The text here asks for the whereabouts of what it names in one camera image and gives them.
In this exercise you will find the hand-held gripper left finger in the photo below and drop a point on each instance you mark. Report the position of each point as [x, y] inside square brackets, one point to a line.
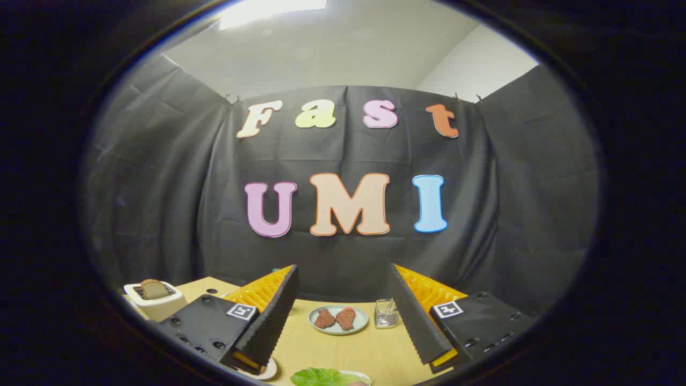
[273, 316]

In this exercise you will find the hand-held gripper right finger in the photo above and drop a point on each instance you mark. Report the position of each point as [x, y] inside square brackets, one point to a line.
[415, 316]

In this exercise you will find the green lettuce leaf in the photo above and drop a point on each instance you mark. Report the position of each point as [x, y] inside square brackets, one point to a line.
[321, 377]

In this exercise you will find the bread slice with brown crust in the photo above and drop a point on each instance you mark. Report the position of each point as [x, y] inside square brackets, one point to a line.
[153, 289]

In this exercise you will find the clear utensil holder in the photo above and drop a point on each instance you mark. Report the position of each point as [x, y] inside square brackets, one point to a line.
[386, 316]

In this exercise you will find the large cream round plate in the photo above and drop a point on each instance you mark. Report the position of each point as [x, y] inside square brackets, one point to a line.
[269, 370]

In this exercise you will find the light blue plate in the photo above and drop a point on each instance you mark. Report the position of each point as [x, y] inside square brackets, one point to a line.
[362, 320]

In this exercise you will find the reddish brown meat piece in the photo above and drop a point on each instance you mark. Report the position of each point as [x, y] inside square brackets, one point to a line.
[345, 318]

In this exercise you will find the small white oval plate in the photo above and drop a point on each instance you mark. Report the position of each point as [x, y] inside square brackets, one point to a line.
[360, 375]

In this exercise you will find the white toaster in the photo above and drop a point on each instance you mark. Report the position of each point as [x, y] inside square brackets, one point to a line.
[161, 308]

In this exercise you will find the ceiling light panel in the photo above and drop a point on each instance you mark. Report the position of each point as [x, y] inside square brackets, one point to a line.
[268, 10]

